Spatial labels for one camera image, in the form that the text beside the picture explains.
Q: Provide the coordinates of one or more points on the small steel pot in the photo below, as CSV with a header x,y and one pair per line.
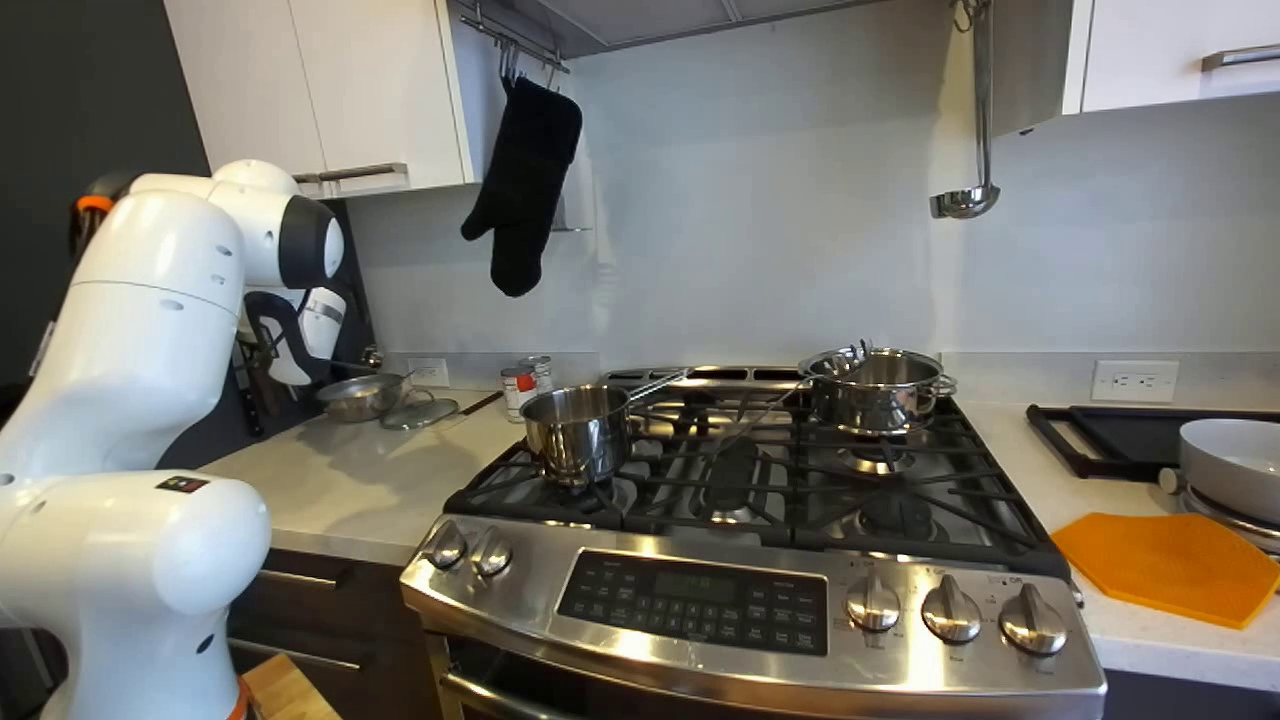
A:
x,y
575,440

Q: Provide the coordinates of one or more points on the stainless steel gas range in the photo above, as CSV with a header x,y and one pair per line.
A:
x,y
692,602

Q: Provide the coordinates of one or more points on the orange cutting mat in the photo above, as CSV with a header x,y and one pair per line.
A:
x,y
1172,565

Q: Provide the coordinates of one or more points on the black tray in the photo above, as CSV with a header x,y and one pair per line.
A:
x,y
1104,440

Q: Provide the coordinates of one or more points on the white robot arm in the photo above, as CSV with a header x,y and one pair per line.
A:
x,y
147,401

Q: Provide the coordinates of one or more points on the black cast iron grate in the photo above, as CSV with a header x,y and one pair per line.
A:
x,y
800,483

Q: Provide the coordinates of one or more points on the steel stove knob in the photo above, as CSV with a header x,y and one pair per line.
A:
x,y
872,605
948,610
1033,623
488,559
445,548

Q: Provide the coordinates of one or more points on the dark lower cabinet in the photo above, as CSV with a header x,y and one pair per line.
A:
x,y
341,623

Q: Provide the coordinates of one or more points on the wooden board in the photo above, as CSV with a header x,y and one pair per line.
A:
x,y
287,693

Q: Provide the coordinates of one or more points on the white pan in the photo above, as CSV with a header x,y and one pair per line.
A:
x,y
1232,465

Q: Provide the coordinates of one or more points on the red capped white container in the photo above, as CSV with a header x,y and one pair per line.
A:
x,y
527,385

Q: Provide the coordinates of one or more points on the black oven mitt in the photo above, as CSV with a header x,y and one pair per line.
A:
x,y
527,163

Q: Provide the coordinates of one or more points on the glass lid with round knob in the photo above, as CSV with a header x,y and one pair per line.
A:
x,y
359,401

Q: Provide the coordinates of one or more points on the steel pot with lid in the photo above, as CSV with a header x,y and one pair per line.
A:
x,y
872,385

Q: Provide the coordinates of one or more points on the white wall outlet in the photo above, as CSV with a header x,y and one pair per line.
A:
x,y
1134,378

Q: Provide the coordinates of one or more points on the hanging steel ladle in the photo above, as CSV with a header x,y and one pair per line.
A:
x,y
967,201

